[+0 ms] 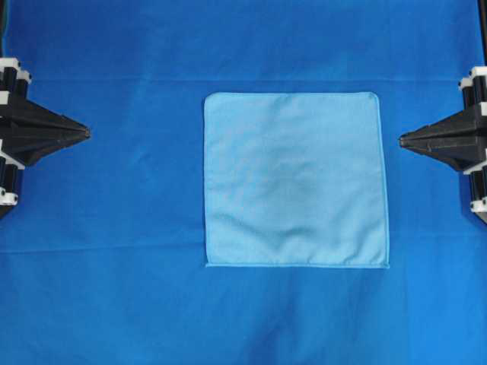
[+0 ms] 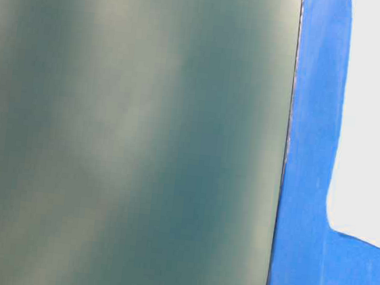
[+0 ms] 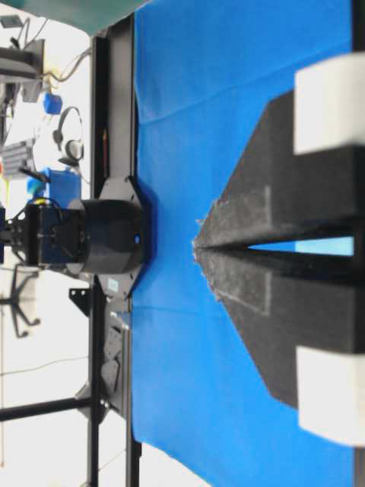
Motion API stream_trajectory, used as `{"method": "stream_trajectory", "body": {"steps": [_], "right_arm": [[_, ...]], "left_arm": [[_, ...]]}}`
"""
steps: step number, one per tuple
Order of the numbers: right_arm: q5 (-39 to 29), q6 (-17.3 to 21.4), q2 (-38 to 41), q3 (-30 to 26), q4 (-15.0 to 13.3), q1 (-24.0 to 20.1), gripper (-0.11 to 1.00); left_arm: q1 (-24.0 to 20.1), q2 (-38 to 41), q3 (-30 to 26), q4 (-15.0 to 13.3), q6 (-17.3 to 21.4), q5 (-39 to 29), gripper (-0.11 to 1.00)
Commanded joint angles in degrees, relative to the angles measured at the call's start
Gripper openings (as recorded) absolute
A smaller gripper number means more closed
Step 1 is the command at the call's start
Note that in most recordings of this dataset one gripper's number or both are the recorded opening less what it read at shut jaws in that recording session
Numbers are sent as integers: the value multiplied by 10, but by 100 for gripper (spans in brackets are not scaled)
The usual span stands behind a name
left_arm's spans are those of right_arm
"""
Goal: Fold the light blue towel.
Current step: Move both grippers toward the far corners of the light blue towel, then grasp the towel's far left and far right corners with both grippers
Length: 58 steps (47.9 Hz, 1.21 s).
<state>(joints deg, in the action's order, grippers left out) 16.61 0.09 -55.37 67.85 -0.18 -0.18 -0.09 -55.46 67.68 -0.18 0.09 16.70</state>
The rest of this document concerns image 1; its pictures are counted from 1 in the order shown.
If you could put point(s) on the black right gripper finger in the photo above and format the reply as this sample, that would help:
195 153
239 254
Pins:
469 122
459 155

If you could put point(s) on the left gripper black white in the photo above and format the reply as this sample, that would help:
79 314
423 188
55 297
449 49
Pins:
20 151

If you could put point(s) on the light blue towel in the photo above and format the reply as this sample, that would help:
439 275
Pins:
295 180

